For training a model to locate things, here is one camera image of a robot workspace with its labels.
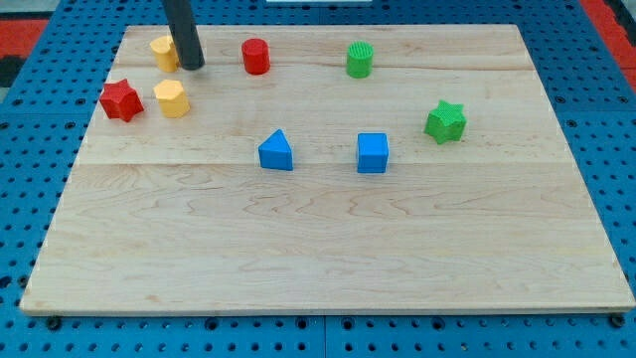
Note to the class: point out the red star block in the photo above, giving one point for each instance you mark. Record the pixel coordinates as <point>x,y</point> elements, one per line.
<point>120,101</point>

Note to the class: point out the green cylinder block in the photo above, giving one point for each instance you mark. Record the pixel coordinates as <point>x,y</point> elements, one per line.
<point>360,56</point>

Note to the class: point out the red cylinder block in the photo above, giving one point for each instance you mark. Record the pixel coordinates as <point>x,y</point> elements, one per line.
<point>255,55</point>

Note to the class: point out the blue triangle block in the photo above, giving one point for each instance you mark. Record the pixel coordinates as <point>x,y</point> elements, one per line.
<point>275,152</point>

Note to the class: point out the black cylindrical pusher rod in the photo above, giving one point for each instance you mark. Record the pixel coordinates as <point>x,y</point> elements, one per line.
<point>183,29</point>

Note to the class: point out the green star block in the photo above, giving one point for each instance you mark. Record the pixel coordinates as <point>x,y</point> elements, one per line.
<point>446,122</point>

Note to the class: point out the light wooden board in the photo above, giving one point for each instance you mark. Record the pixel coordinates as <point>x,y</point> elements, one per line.
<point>175,217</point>

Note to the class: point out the yellow hexagon block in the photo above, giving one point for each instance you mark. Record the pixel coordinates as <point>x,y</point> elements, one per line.
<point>172,98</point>

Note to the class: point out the yellow pentagon block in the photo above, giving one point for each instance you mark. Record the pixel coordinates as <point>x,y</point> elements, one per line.
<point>164,51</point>

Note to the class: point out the blue cube block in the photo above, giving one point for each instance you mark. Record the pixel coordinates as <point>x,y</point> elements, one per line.
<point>372,152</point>

